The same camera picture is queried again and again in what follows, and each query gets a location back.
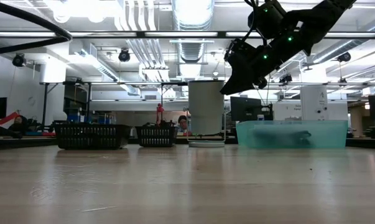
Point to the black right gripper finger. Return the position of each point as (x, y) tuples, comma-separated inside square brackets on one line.
[(237, 82)]

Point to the clear cylinder container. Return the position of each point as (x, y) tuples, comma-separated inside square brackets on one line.
[(206, 107)]

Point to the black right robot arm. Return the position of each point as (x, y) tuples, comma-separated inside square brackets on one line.
[(317, 18)]

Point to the teal translucent plastic bin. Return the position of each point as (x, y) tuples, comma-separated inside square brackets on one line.
[(327, 133)]

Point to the black monitor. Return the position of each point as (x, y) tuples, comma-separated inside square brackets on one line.
[(244, 109)]

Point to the person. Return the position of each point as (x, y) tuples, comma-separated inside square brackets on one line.
[(18, 124), (182, 124)]

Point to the red object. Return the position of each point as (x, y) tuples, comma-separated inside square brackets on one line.
[(159, 112)]

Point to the small black mesh basket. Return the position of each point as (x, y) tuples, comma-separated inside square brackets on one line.
[(156, 137)]

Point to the black overhead crossbar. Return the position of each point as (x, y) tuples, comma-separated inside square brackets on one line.
[(140, 34)]

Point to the black metal rack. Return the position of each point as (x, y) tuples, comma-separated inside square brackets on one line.
[(112, 83)]

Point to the wide black mesh basket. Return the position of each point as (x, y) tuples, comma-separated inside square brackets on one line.
[(92, 137)]

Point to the blue crates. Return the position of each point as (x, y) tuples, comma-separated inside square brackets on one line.
[(73, 118)]

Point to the red white flag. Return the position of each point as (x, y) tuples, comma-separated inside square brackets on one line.
[(10, 117)]

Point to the black ceiling camera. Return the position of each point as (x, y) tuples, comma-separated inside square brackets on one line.
[(286, 78), (19, 60), (344, 57), (124, 55)]

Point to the black aluminium table frame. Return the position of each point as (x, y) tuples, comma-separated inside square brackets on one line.
[(19, 142)]

